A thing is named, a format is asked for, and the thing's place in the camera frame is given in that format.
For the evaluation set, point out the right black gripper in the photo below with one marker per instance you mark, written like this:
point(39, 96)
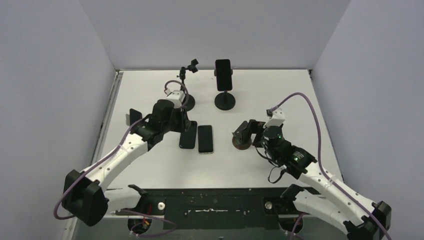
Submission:
point(250, 131)

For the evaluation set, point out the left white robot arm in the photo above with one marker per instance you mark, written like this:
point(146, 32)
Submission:
point(86, 194)

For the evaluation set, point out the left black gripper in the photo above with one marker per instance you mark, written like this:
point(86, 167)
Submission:
point(184, 123)

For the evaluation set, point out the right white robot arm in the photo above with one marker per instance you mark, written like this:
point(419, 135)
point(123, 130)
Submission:
point(358, 217)

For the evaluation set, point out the aluminium rail left edge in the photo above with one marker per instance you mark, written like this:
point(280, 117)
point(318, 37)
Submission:
point(97, 154)

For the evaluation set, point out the black phone stand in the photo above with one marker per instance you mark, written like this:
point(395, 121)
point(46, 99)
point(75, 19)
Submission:
point(182, 76)
point(224, 100)

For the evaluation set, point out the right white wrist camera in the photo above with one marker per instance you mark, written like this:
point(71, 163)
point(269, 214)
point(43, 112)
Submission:
point(276, 117)

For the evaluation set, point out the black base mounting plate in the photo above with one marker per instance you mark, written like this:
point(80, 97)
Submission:
point(209, 209)

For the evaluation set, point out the brown base phone stand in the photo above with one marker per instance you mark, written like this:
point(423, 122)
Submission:
point(241, 140)

